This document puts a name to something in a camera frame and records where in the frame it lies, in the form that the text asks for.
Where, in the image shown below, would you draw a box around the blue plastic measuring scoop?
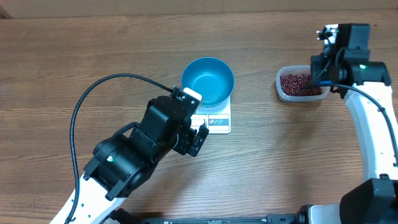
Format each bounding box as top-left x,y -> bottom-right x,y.
316,80 -> 333,86

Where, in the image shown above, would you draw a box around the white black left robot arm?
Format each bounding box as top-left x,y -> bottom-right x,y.
52,88 -> 209,223

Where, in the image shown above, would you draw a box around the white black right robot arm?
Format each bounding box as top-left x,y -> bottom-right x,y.
307,24 -> 397,223

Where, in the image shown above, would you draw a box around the white digital kitchen scale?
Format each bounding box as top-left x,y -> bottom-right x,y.
191,97 -> 231,134

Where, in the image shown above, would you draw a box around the teal metal bowl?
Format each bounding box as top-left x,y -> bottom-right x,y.
181,57 -> 235,108

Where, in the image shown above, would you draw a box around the red beans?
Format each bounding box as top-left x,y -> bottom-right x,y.
280,73 -> 323,96

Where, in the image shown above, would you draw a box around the clear plastic container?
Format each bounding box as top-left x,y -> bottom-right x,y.
275,65 -> 330,103

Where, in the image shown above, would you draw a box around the black mounting rail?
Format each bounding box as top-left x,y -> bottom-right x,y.
108,205 -> 312,224

